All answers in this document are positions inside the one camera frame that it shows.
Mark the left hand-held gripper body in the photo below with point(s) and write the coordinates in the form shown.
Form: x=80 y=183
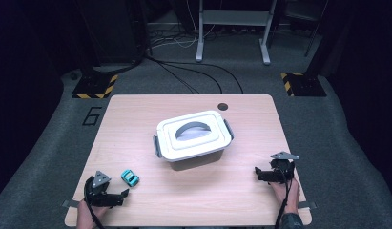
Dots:
x=101 y=197

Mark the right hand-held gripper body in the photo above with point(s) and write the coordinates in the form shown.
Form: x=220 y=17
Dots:
x=278 y=173

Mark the teal toy car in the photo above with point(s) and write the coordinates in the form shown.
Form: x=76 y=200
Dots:
x=130 y=177

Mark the dark round object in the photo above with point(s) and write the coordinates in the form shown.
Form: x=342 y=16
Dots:
x=196 y=162

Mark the person's right hand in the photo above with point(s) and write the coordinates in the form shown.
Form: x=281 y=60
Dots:
x=287 y=194

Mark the person's left hand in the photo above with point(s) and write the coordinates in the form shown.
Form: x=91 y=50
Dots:
x=88 y=216

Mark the dark round table grommet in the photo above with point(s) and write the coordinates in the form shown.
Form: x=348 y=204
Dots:
x=222 y=106

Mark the grey table edge bracket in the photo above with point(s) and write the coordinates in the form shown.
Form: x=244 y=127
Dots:
x=308 y=205
x=69 y=204

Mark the black yellow striped base plate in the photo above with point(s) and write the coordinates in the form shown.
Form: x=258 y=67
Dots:
x=95 y=86
x=306 y=85

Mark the white metal stand frame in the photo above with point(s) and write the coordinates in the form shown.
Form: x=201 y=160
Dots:
x=231 y=17

